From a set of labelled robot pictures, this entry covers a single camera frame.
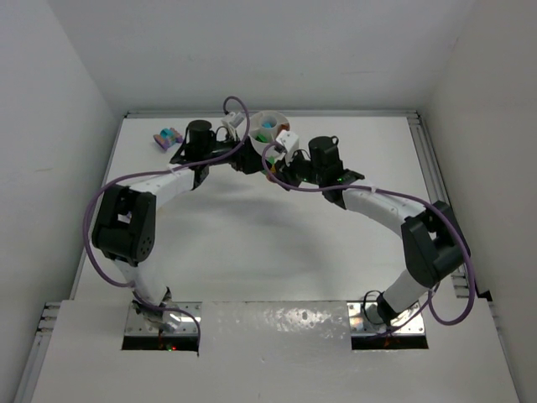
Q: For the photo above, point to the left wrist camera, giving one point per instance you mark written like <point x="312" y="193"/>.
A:
<point x="231" y="122"/>

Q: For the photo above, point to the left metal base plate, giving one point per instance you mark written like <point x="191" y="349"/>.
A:
<point x="179" y="322"/>

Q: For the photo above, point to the white divided round container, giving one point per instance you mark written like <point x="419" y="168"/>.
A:
<point x="270" y="130"/>

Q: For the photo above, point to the teal purple butterfly lego cluster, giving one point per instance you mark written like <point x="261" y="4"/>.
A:
<point x="167" y="138"/>

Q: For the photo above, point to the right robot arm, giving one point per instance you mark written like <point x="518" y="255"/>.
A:
<point x="434" y="246"/>

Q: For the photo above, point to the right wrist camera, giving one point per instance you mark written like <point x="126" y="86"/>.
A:
<point x="287" y="143"/>

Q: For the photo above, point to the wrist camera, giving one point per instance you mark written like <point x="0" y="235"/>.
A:
<point x="287" y="143"/>
<point x="231" y="122"/>

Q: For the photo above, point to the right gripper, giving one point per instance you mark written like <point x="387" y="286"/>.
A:
<point x="281" y="170"/>

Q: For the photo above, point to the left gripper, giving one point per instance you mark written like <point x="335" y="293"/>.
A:
<point x="248" y="160"/>

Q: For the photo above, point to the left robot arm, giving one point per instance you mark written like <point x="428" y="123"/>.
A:
<point x="124" y="230"/>

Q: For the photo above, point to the orange brown lego piece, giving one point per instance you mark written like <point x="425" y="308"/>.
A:
<point x="284" y="126"/>

